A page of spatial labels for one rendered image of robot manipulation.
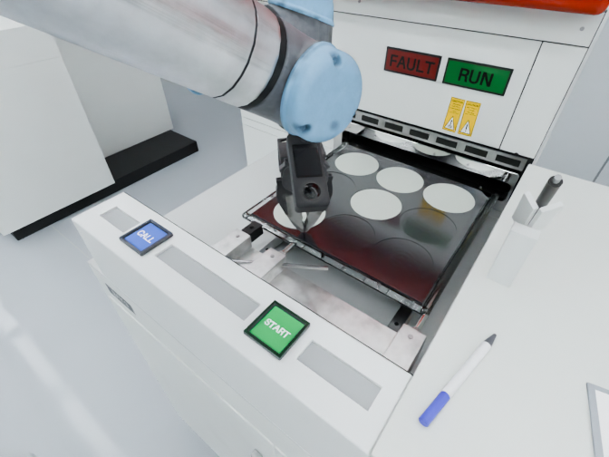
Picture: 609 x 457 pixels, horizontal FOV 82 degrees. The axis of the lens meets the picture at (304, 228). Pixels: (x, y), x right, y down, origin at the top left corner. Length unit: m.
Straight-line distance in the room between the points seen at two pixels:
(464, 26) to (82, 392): 1.63
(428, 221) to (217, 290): 0.41
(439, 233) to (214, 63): 0.52
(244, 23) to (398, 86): 0.62
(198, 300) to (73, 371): 1.29
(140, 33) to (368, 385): 0.36
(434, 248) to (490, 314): 0.19
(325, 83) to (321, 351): 0.28
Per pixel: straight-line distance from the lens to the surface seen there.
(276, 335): 0.42
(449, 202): 0.76
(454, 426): 0.40
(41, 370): 1.80
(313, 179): 0.48
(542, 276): 0.57
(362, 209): 0.69
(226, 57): 0.26
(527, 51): 0.77
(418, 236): 0.66
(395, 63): 0.84
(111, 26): 0.24
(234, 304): 0.46
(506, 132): 0.81
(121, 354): 1.68
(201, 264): 0.51
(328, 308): 0.55
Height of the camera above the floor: 1.32
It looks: 41 degrees down
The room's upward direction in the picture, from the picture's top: straight up
